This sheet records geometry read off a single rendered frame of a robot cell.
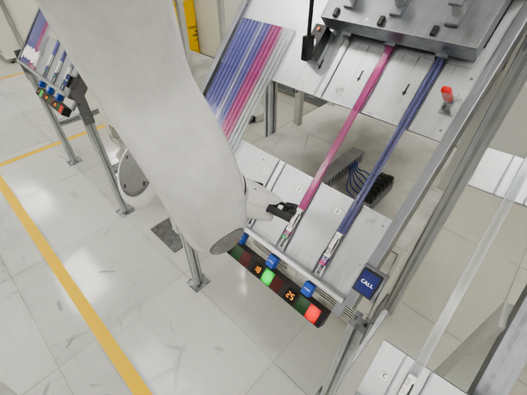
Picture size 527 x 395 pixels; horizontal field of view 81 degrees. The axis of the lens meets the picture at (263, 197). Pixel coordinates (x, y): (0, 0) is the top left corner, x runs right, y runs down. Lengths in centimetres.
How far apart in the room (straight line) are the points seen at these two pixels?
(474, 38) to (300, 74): 37
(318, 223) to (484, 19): 49
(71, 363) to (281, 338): 85
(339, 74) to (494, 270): 144
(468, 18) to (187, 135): 59
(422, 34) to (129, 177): 60
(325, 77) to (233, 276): 108
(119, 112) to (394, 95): 60
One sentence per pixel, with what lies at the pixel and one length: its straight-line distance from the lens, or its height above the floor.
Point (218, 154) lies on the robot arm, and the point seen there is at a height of 116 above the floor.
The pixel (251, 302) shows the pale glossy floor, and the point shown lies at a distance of 151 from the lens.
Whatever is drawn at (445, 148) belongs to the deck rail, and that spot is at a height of 99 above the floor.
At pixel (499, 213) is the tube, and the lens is 61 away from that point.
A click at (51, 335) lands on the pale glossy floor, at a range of 170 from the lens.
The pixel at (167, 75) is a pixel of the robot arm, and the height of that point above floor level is 123.
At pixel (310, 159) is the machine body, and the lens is 123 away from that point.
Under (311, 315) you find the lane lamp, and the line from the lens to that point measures 76.
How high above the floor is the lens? 132
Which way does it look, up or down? 42 degrees down
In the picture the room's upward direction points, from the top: straight up
